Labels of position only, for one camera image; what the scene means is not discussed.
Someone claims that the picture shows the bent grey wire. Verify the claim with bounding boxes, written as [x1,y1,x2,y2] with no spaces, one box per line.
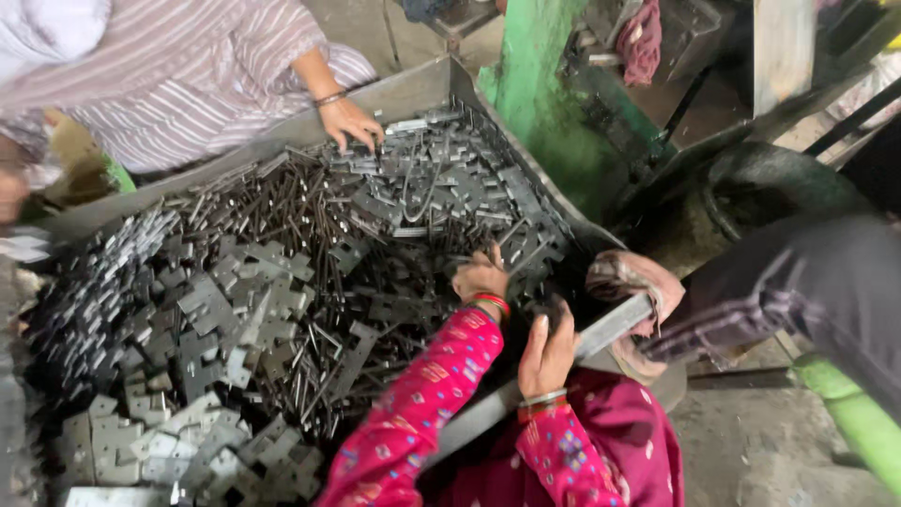
[400,156,446,224]

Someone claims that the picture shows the green machine frame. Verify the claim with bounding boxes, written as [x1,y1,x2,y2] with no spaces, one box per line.
[477,0,678,221]

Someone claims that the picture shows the person's maroon patterned garment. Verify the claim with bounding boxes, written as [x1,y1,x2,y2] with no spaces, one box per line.
[422,366,685,507]

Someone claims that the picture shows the large grey metal tray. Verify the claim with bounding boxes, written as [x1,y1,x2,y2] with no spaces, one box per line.
[28,55,659,469]

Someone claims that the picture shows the grey metal post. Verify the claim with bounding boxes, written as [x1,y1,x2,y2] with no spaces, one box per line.
[752,0,817,118]

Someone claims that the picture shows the heap of notched metal plates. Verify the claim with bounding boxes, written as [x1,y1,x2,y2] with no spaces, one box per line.
[28,106,574,507]

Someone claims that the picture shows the dark red rag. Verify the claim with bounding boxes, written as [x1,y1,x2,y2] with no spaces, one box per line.
[615,0,663,87]

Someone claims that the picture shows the heap of thin metal rods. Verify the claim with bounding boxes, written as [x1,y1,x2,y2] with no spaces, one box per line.
[151,148,494,441]

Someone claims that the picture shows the red bangles on left wrist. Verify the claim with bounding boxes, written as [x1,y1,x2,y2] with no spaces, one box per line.
[466,292,511,319]

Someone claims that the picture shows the dark round machine wheel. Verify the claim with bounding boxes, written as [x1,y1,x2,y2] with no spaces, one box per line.
[700,141,875,244]

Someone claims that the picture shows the dirty pink cloth wad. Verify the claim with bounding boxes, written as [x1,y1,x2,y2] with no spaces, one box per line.
[586,250,686,381]

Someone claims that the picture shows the person's left hand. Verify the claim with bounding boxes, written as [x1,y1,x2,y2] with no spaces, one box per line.
[450,243,510,305]

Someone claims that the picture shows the person's right hand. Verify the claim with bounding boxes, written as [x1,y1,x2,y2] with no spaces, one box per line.
[518,301,580,401]

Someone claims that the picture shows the bright green pipe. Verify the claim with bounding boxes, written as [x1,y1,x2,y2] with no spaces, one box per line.
[792,352,901,497]

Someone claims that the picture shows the silver and red wrist bangles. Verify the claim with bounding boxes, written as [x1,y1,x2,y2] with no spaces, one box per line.
[517,387,570,423]

